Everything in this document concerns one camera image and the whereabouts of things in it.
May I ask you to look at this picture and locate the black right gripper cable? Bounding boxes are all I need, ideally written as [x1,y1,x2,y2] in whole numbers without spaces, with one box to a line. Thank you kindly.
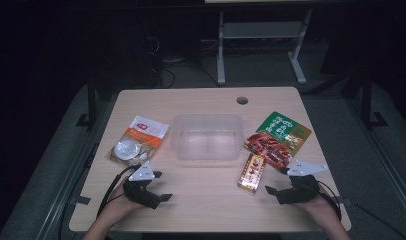
[315,179,343,222]

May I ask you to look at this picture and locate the white metal stand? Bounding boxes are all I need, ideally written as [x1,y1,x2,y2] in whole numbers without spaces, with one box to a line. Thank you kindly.
[216,9,314,86]

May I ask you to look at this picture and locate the clear plastic container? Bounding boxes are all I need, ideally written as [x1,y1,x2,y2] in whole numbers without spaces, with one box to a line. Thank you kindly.
[170,113,244,162]

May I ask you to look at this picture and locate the person's left hand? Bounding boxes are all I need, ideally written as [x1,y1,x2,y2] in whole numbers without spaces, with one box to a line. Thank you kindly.
[100,176,147,225]

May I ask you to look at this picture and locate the small yellow red packet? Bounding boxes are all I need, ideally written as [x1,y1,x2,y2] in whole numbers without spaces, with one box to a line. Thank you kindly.
[237,153,267,194]

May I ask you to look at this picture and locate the black floor cable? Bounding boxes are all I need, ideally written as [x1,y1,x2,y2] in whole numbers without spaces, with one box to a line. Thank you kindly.
[352,201,406,240]

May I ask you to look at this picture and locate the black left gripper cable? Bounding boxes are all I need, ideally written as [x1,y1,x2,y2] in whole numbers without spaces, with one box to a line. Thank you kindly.
[96,164,140,219]

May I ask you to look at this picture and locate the person's right hand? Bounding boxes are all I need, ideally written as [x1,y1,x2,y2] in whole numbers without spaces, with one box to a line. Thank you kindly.
[294,186,342,224]

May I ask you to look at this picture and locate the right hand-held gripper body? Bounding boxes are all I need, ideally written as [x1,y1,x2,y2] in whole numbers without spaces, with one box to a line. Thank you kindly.
[275,159,329,205]

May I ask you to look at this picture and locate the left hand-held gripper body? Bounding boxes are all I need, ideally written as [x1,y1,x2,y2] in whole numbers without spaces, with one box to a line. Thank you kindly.
[122,161,163,210]

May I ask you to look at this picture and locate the black metal stand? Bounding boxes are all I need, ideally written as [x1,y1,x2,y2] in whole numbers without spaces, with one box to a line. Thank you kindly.
[360,68,389,130]
[75,74,99,130]

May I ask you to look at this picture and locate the tangle of floor cables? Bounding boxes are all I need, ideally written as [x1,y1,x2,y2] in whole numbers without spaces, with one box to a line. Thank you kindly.
[147,34,222,89]

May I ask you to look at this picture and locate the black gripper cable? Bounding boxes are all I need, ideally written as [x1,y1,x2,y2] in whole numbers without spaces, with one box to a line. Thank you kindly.
[96,164,140,219]
[315,179,343,222]

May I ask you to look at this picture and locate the white orange snack packet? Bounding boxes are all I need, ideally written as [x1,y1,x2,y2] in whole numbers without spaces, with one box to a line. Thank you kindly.
[107,115,170,168]

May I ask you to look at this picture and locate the green red snack packet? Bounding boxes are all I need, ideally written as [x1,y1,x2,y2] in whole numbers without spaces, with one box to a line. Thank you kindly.
[243,111,313,170]

